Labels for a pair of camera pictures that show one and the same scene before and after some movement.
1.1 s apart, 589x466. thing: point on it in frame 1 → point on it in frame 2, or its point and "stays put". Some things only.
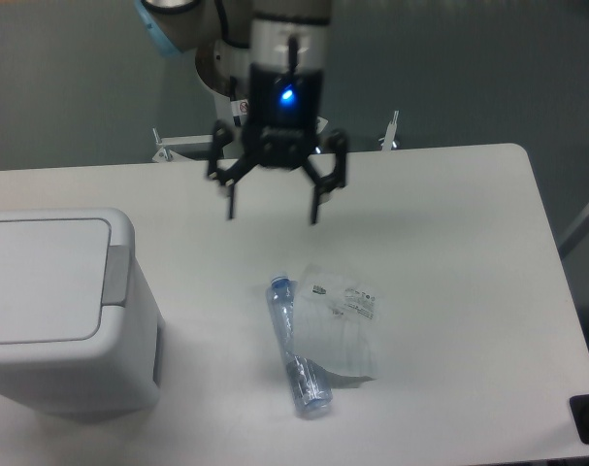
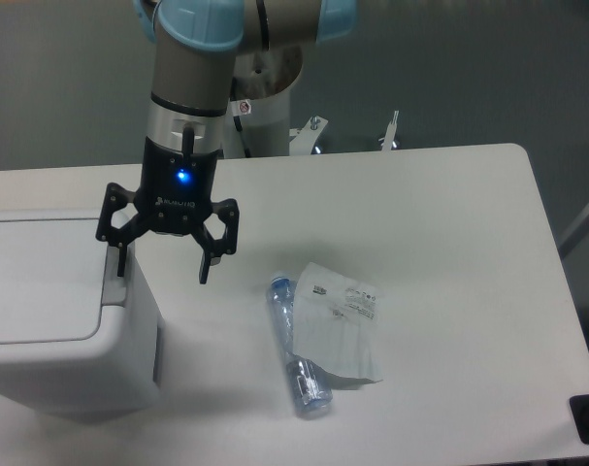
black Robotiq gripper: [281, 131] → [176, 195]
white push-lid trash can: [71, 329] stays put
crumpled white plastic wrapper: [337, 326] stays put
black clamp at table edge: [588, 412] stays put
